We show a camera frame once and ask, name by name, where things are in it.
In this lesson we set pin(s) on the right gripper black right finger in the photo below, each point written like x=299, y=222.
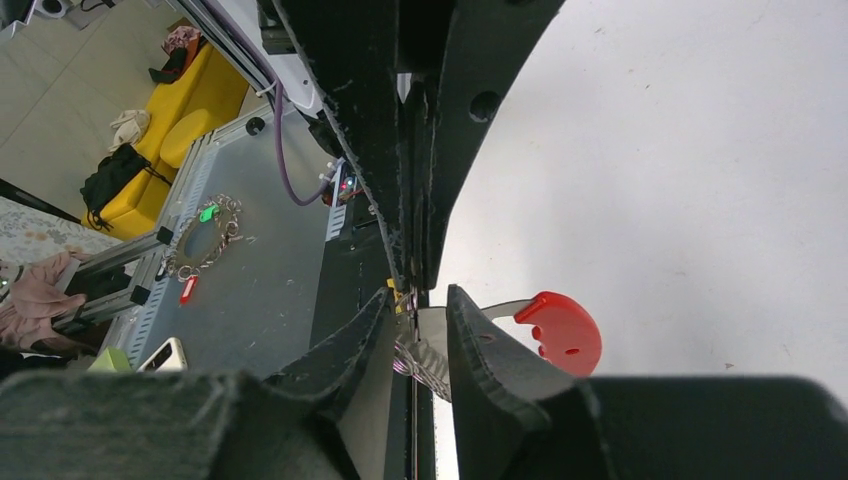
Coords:
x=517, y=416

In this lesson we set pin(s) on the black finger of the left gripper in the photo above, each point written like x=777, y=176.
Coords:
x=350, y=49
x=463, y=56

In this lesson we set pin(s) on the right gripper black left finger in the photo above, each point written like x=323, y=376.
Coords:
x=323, y=416

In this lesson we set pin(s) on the metal keyring with red handle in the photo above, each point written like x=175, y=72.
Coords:
x=556, y=326

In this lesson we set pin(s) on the key with yellow tag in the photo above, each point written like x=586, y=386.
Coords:
x=403, y=301

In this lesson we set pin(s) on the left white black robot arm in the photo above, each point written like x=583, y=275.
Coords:
x=407, y=89

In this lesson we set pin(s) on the spare keyring with tags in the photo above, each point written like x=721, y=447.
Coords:
x=201, y=240

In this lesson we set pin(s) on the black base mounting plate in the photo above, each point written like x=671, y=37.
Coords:
x=353, y=269

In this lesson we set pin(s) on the white smartphone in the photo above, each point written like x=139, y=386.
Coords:
x=166, y=358

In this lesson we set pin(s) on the yellow sofa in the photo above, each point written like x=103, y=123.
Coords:
x=208, y=95

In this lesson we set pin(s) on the green box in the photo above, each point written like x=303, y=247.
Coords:
x=111, y=360

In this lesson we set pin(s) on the black bag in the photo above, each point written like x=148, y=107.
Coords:
x=112, y=179

